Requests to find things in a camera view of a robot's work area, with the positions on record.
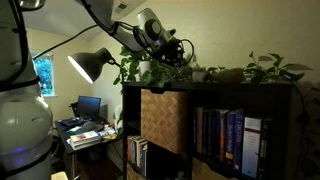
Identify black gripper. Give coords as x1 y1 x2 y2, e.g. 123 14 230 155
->
155 38 192 74

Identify light grey speckled sock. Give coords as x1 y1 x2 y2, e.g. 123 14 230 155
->
192 68 210 83

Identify large woven bamboo basket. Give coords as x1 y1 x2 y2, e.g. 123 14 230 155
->
140 88 190 154

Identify white plant pot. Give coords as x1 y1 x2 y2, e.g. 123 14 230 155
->
138 60 153 80

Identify black cube bookshelf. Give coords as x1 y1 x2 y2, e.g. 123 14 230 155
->
121 81 301 180

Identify tan book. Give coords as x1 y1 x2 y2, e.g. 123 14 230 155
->
195 107 204 155

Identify dark navy book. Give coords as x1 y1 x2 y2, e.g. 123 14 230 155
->
201 109 221 158

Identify orange spine book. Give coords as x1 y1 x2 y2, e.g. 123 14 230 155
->
219 109 230 162

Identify white green desk ornament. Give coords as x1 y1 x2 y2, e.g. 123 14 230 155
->
113 104 124 134

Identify trailing green pothos vine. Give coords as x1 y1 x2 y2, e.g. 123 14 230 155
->
206 50 313 85

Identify ceiling air vent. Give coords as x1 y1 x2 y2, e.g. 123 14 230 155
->
113 1 129 14

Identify blue and yellow book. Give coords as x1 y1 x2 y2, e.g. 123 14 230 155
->
225 110 237 165

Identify blue circuits book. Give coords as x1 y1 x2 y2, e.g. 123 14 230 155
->
233 108 246 173

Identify grey desk lamp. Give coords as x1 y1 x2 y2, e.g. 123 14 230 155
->
67 47 122 84

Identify grey book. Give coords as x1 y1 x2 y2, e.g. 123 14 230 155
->
130 135 143 168

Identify orange red book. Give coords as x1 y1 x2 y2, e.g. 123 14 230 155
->
126 135 133 163

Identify colourful small paper items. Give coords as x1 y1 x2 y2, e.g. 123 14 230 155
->
99 124 118 140

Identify black computer monitor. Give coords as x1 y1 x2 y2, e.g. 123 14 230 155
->
77 95 102 121

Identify black book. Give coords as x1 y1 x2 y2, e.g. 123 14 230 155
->
258 116 273 180

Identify stack of books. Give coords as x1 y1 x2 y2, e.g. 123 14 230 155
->
69 130 103 150

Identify dark blue cloth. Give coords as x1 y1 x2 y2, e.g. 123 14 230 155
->
59 117 88 129

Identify dark desk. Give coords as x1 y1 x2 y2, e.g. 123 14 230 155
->
54 117 124 180

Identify pale yellow box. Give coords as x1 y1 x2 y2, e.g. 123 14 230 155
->
50 170 69 180

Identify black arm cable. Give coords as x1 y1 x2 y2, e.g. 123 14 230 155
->
0 0 195 93

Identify window with white frame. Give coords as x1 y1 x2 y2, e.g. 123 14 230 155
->
31 50 55 98

